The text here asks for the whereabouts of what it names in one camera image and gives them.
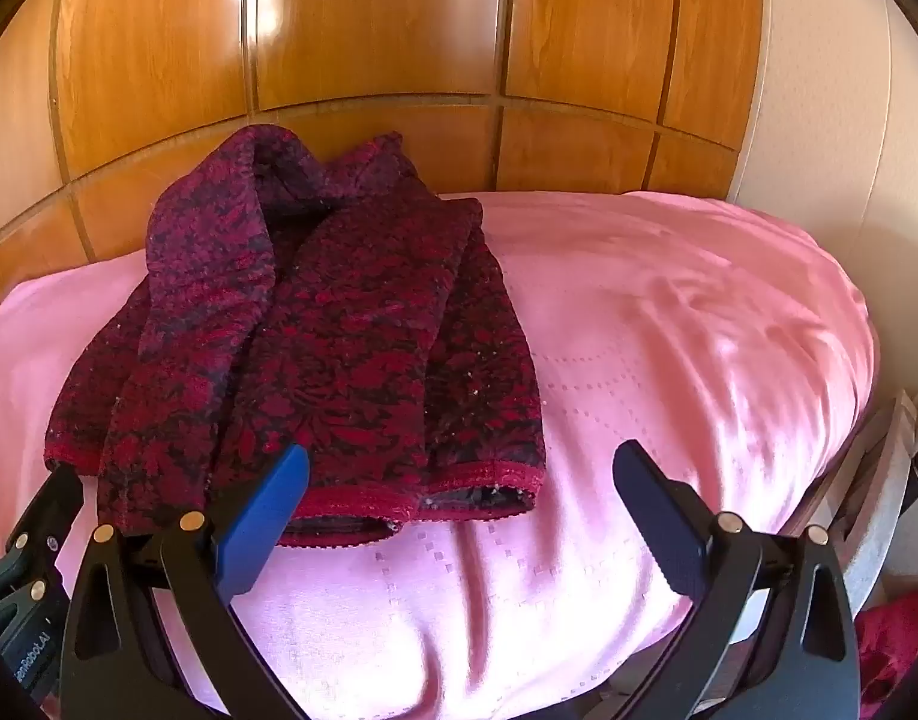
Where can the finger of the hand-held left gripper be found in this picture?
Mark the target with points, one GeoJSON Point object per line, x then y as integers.
{"type": "Point", "coordinates": [50, 514]}

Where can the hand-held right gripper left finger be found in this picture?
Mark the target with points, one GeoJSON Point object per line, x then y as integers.
{"type": "Point", "coordinates": [268, 517]}

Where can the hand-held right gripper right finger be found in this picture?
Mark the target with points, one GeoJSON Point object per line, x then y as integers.
{"type": "Point", "coordinates": [665, 525]}

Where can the red black patterned sweater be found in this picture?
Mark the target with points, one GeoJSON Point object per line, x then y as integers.
{"type": "Point", "coordinates": [354, 315]}

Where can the pink blanket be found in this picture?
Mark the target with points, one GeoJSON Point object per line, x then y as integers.
{"type": "Point", "coordinates": [616, 315]}

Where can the red cloth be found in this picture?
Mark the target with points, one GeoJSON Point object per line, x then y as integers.
{"type": "Point", "coordinates": [894, 637]}

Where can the wooden wardrobe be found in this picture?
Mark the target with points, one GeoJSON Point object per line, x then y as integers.
{"type": "Point", "coordinates": [391, 30]}

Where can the light grey bed frame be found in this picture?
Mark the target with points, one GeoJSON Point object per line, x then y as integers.
{"type": "Point", "coordinates": [875, 495]}

